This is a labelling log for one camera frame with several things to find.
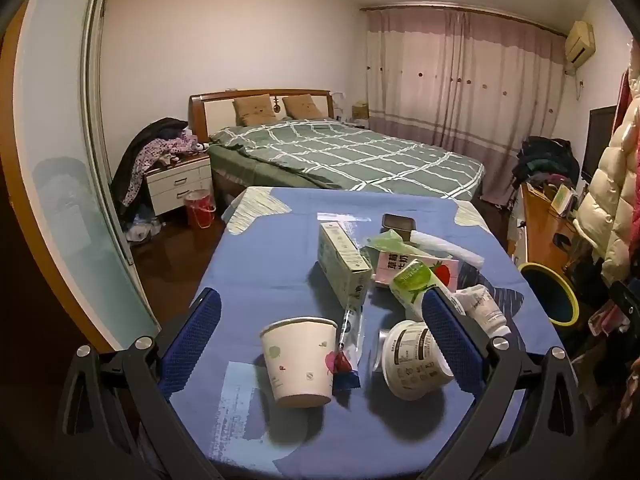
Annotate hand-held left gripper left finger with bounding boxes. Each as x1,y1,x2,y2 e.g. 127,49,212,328
55,287,223,480

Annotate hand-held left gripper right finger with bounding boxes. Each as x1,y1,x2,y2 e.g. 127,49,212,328
421,289,586,480

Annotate white yogurt tub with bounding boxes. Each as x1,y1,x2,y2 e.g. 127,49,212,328
381,320,453,401

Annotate small white tube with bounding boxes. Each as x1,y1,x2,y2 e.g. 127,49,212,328
452,284,512,338

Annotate green white tube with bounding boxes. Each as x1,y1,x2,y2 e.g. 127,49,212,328
389,258,468,322

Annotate pink strawberry milk carton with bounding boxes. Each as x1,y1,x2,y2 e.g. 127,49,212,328
375,251,468,293

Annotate white plastic tube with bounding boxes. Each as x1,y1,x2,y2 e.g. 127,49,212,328
410,231,486,268

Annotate clear blue snack wrapper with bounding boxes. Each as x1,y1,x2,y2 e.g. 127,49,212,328
332,296,362,391

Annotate white paper cup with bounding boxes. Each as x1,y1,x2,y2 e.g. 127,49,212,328
259,316,340,408

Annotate yellow rimmed teal bin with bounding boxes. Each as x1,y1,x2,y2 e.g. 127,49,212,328
517,261,580,327

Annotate green plastic bag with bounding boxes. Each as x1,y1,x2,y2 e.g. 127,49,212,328
361,229,421,256

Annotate green white carton box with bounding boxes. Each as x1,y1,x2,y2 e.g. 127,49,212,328
317,222,373,306

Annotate red bucket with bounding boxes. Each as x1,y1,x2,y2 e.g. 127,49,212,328
184,189,217,228

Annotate wooden desk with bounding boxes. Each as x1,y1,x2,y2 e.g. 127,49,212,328
507,180,581,271

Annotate white nightstand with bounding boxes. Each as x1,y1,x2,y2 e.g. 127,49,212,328
145,152,213,216

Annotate clothes pile on nightstand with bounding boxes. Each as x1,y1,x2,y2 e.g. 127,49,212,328
110,117,208,208

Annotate dark clothes pile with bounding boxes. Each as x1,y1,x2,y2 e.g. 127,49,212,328
511,136,581,196

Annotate green checked quilt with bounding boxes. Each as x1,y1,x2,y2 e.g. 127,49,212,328
207,119,487,196

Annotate frosted sliding wardrobe door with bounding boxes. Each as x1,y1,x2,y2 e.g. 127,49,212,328
10,0,161,351

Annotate wooden bed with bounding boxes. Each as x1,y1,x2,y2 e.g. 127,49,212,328
187,89,487,208

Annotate cream down jacket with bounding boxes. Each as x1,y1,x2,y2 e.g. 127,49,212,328
572,95,640,286

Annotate brown pillow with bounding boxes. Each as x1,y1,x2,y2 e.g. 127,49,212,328
282,94,319,121
232,94,277,127

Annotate black television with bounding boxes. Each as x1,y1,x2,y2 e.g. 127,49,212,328
580,105,618,183

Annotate pink white curtain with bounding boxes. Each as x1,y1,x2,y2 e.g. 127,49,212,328
361,6,571,206

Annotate red knitted garment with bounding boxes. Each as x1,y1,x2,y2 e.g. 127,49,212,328
620,67,640,111

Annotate beige air conditioner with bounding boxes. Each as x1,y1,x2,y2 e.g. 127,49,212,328
565,21,597,68

